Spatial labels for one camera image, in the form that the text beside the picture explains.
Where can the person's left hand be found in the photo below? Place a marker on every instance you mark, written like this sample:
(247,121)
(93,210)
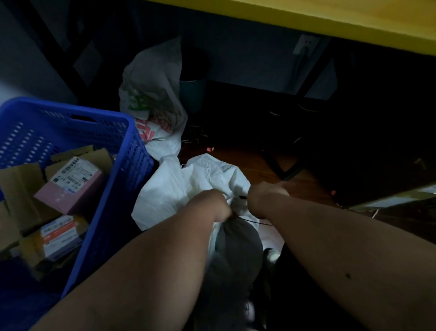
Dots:
(213,204)

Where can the person's right hand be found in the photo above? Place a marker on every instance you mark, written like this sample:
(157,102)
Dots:
(264,199)

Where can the person's right forearm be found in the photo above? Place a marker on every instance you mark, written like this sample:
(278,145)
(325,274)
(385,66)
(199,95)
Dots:
(347,259)

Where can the person's left forearm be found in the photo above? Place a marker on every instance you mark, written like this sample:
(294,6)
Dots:
(143,272)

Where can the grey cloth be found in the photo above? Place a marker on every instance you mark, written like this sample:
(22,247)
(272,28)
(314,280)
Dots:
(231,269)

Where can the dark round bin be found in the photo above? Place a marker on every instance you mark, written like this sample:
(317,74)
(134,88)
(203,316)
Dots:
(192,92)

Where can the blue plastic basket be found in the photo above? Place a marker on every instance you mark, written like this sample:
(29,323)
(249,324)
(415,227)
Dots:
(102,170)

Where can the printed white plastic bag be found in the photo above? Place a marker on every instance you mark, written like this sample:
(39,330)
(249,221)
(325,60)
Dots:
(153,102)

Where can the black table leg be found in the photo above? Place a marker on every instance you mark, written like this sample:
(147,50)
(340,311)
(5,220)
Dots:
(306,88)

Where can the brown cardboard box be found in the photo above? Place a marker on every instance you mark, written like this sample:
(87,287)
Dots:
(90,157)

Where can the pink box with label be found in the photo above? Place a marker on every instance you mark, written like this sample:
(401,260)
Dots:
(70,191)

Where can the box with orange label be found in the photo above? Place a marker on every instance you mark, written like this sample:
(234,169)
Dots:
(59,235)

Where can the folded brown cardboard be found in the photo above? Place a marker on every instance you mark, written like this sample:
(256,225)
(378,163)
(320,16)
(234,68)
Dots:
(20,197)

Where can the yellow table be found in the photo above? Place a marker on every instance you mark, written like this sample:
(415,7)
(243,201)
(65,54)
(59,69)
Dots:
(327,17)

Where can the white wall socket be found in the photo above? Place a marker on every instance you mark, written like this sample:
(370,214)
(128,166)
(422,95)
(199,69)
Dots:
(306,44)

